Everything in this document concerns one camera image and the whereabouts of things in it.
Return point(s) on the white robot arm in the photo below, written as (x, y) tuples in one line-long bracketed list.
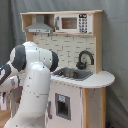
[(29, 66)]

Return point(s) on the wooden toy kitchen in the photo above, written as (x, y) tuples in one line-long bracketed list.
[(81, 51)]

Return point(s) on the grey toy sink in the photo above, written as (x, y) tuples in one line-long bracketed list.
[(72, 74)]

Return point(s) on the white cabinet door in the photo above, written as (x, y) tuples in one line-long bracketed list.
[(64, 106)]

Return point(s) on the toy microwave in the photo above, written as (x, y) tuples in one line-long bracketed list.
[(73, 23)]

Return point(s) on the grey range hood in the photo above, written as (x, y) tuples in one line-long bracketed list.
[(40, 25)]

